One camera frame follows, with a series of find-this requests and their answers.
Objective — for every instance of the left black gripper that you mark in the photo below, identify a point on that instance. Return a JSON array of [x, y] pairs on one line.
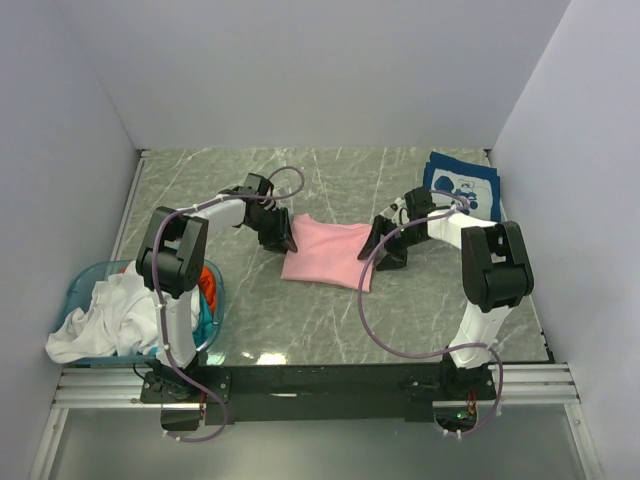
[[282, 238]]

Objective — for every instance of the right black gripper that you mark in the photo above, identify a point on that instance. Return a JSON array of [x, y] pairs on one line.
[[394, 260]]

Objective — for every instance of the pink t shirt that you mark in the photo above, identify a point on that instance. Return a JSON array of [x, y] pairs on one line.
[[327, 253]]

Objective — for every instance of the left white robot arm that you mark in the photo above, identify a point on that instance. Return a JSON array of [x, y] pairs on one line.
[[171, 258]]

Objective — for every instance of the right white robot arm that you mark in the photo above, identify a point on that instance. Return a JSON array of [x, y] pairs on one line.
[[495, 270]]

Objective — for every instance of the orange t shirt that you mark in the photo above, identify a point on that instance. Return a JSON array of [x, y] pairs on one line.
[[207, 286]]

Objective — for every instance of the folded blue printed t shirt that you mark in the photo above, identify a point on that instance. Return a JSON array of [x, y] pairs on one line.
[[478, 185]]

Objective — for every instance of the teal t shirt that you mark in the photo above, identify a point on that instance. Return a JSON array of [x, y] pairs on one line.
[[206, 332]]

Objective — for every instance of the white t shirt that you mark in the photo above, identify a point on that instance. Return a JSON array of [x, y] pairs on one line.
[[121, 320]]

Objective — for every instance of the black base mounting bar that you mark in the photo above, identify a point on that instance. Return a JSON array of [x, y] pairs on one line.
[[231, 394]]

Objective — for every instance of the blue plastic laundry basket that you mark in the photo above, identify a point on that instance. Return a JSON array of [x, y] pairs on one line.
[[79, 295]]

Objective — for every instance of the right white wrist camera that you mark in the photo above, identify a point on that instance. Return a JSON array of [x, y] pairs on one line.
[[399, 211]]

